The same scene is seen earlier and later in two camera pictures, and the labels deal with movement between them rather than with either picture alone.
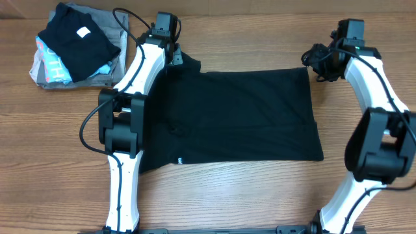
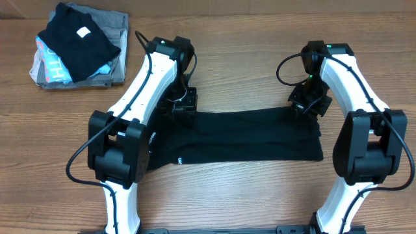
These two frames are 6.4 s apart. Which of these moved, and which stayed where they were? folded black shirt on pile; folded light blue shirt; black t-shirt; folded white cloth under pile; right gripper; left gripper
Moved: black t-shirt; left gripper; right gripper
Stayed: folded black shirt on pile; folded white cloth under pile; folded light blue shirt
